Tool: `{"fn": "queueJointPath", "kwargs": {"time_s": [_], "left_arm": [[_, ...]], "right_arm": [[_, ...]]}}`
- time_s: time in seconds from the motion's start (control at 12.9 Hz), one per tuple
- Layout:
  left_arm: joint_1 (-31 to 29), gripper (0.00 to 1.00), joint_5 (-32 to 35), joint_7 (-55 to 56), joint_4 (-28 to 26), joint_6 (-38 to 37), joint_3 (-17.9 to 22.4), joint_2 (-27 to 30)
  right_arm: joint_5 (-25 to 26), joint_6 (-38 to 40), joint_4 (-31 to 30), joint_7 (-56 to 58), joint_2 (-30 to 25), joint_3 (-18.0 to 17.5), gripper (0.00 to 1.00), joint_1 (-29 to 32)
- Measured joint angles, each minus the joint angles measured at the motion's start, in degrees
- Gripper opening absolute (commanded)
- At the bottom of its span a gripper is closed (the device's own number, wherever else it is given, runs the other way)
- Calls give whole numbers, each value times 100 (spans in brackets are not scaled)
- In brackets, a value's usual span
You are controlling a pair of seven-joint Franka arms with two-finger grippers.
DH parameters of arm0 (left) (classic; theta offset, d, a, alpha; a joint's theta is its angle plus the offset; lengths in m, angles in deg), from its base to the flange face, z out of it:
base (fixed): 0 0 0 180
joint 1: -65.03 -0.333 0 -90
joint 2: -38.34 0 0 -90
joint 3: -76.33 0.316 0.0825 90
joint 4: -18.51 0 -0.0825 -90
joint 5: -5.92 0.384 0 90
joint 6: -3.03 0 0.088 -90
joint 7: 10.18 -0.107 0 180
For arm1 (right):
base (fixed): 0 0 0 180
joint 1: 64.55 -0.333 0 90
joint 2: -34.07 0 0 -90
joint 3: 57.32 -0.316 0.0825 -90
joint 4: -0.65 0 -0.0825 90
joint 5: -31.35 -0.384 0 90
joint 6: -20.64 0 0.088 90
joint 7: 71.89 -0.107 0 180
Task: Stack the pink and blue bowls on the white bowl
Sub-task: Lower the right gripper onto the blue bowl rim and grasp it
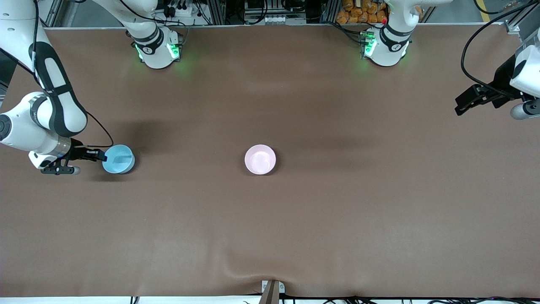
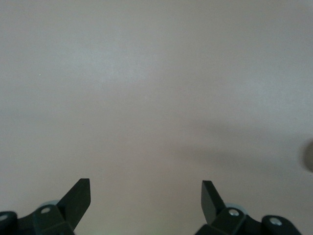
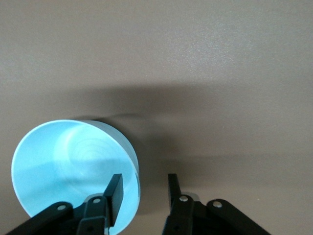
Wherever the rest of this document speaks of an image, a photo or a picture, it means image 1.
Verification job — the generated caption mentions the pink bowl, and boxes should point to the pink bowl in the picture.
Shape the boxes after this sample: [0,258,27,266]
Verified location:
[245,144,277,175]

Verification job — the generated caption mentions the grey metal clamp bracket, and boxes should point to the grey metal clamp bracket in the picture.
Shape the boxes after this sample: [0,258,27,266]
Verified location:
[261,280,286,294]

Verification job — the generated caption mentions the brown flat bar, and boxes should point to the brown flat bar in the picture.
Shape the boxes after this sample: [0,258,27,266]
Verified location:
[258,281,280,304]

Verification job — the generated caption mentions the white power strip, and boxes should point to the white power strip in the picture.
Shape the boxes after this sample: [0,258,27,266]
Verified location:
[162,0,199,17]

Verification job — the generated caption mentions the orange snack packages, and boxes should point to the orange snack packages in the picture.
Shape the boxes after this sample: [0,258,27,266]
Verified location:
[336,0,389,24]

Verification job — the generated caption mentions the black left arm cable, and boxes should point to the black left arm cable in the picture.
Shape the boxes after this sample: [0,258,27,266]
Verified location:
[461,0,540,102]

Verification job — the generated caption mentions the aluminium frame post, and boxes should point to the aluminium frame post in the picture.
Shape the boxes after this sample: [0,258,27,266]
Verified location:
[504,0,540,34]

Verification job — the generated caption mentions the light blue bowl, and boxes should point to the light blue bowl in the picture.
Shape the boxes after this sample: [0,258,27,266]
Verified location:
[102,144,135,174]

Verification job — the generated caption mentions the brown table mat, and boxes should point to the brown table mat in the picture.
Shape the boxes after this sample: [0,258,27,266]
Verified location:
[0,23,540,298]

